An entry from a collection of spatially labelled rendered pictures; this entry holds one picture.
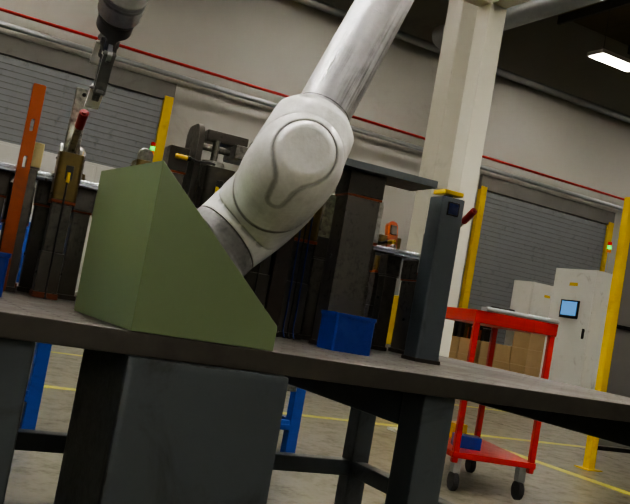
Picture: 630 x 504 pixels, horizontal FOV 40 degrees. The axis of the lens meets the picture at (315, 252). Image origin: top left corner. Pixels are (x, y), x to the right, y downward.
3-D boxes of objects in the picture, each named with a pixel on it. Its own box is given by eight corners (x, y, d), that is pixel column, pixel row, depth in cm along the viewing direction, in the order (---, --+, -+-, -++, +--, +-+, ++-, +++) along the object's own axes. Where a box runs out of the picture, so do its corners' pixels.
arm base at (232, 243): (260, 317, 159) (282, 298, 161) (198, 221, 150) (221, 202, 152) (216, 302, 174) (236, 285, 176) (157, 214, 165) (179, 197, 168)
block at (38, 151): (14, 292, 209) (43, 145, 211) (15, 292, 206) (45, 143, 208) (-1, 289, 208) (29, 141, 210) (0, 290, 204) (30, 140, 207)
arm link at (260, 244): (243, 280, 171) (320, 215, 179) (265, 257, 154) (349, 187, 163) (190, 218, 171) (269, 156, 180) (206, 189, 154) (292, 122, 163)
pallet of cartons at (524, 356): (552, 396, 1540) (564, 321, 1549) (520, 391, 1498) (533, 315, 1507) (505, 384, 1643) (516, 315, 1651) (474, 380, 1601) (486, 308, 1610)
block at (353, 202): (342, 348, 223) (372, 179, 226) (356, 352, 216) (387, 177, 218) (308, 342, 219) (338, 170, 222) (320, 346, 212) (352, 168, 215)
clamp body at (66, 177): (54, 300, 210) (82, 159, 213) (59, 303, 201) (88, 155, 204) (26, 296, 208) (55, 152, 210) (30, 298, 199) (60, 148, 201)
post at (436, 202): (425, 361, 232) (452, 202, 235) (439, 365, 225) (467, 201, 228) (400, 357, 229) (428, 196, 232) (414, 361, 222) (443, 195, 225)
